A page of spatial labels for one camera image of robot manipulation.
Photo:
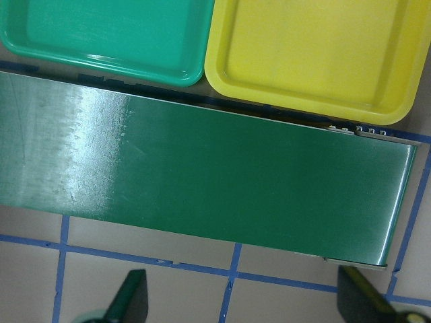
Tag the green conveyor belt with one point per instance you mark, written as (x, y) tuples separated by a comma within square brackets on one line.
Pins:
[(97, 154)]

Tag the green plastic tray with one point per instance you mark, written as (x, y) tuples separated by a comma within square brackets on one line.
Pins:
[(159, 41)]

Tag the yellow plastic tray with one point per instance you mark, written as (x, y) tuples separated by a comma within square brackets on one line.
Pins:
[(355, 60)]

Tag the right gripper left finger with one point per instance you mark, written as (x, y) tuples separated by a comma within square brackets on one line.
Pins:
[(130, 304)]

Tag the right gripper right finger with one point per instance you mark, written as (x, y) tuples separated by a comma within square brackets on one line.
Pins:
[(359, 301)]

